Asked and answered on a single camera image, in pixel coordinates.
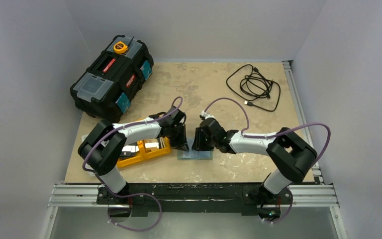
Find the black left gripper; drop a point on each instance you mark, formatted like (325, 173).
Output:
(182, 143)

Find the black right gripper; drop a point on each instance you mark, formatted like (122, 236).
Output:
(202, 136)

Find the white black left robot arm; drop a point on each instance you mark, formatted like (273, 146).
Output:
(102, 147)

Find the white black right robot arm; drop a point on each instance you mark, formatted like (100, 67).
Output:
(292, 156)

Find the stack of tan cards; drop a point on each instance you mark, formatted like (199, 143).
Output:
(154, 144)

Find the yellow bin with tan cards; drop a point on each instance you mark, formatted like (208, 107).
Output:
(158, 153)

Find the yellow bin with black cards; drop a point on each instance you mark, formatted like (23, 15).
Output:
(133, 160)

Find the stack of black cards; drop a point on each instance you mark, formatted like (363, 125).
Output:
(129, 151)

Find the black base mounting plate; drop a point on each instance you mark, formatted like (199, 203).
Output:
(246, 199)

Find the black plastic toolbox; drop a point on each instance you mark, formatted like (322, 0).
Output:
(107, 87)

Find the white plastic tray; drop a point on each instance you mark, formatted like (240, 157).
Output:
(84, 138)

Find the yellow tape measure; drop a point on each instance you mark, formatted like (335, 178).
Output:
(120, 47)

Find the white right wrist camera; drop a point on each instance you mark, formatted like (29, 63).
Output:
(204, 115)

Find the aluminium frame rail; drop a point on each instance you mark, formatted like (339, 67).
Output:
(312, 194)

